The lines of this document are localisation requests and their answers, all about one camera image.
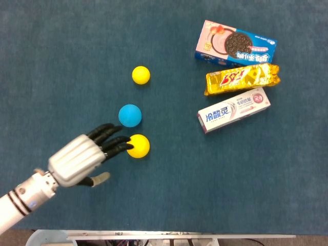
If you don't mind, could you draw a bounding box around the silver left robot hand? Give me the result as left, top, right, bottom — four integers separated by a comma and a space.
48, 123, 135, 188

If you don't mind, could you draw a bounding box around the large yellow foam ball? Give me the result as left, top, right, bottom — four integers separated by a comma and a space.
127, 134, 151, 159

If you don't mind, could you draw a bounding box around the blue foam ball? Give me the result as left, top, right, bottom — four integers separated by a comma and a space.
118, 104, 142, 128

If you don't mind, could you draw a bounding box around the white pink toothpaste box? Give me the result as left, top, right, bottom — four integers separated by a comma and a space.
197, 87, 272, 135

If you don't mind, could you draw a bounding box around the gold foil biscuit packet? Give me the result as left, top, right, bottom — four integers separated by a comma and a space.
203, 63, 281, 97

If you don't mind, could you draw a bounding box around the blue Oreo cookie box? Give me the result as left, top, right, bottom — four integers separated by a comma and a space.
194, 19, 278, 69

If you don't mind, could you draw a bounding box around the white round bucket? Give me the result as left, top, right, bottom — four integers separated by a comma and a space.
25, 229, 77, 246

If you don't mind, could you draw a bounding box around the small yellow foam ball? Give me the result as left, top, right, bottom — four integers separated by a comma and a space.
132, 66, 151, 85

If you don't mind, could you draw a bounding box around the teal carpet table cover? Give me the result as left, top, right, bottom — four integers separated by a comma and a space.
0, 0, 328, 234

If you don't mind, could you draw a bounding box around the silver metal rail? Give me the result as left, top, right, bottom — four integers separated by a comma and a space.
66, 230, 297, 241

